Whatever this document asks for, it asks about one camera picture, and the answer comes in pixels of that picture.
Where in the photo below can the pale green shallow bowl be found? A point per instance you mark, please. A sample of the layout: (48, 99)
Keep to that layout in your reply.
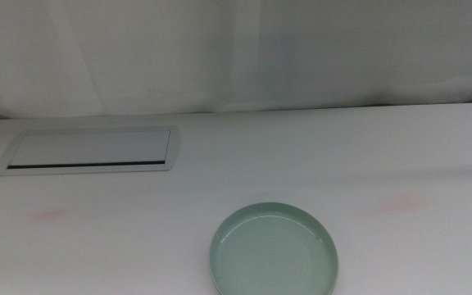
(275, 254)

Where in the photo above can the white backdrop curtain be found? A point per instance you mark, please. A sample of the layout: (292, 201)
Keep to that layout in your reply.
(260, 49)

